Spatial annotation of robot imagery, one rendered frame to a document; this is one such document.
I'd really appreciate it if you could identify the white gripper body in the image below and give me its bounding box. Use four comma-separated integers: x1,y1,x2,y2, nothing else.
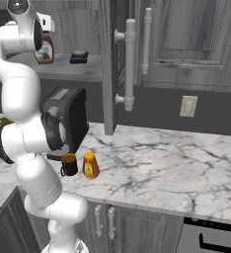
45,19,56,34

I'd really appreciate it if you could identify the brown syrup bottle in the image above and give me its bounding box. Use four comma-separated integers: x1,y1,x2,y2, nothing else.
34,33,55,65

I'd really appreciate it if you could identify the grey cabinet shelf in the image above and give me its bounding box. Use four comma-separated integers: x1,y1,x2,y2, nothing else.
0,52,105,84

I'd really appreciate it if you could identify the grey open cabinet door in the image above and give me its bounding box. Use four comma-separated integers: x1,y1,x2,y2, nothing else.
99,0,119,136

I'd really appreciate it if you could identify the black mug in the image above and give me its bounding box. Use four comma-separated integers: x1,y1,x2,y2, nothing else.
59,152,79,178

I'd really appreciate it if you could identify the grey closed cabinet door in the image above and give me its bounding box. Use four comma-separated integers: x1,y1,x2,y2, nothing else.
134,0,231,94

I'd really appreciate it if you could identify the orange honey bottle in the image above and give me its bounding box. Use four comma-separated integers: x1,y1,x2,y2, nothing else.
82,150,101,180

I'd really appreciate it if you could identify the grey narrow base cabinet door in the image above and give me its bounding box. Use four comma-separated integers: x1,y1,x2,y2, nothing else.
75,200,108,253

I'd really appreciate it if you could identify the dark grey corner base cabinet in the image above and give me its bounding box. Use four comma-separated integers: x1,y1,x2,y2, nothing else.
0,187,51,253

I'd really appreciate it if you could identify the grey wide base cabinet door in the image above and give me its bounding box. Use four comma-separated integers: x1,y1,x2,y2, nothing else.
105,203,185,253

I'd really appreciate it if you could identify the small black box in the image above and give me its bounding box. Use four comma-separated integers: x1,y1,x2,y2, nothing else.
69,49,90,65

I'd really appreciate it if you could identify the black coffee machine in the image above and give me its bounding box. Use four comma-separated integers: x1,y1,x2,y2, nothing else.
41,86,90,162

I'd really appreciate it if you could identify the yellow green food item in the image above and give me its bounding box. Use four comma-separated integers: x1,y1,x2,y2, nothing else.
0,116,15,128

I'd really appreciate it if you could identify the silver dishwasher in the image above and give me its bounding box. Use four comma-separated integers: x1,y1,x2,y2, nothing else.
176,216,231,253

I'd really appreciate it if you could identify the white long cabinet handle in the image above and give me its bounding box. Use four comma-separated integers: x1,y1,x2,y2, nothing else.
114,18,137,113

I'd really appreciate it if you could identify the white slim cabinet handle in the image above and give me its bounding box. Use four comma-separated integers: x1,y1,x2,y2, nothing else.
140,7,153,76

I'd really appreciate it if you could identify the beige wall outlet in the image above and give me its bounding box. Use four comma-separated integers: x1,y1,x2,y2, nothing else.
179,95,199,119

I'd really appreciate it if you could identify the white base cabinet handle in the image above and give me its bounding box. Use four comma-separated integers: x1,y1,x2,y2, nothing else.
93,204,104,238
107,206,116,241

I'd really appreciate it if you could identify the black dishwasher handle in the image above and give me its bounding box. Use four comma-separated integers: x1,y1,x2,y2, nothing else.
197,232,231,253

